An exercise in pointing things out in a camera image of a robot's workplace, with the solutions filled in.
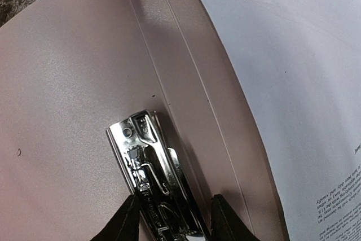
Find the tan brown folder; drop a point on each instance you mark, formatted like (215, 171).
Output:
(72, 68)

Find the printed paper sheet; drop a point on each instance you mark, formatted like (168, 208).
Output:
(298, 63)

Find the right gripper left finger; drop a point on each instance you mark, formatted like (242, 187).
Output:
(124, 224)

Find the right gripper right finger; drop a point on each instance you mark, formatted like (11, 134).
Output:
(226, 224)

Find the tan folder metal clip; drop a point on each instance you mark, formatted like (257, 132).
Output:
(154, 174)

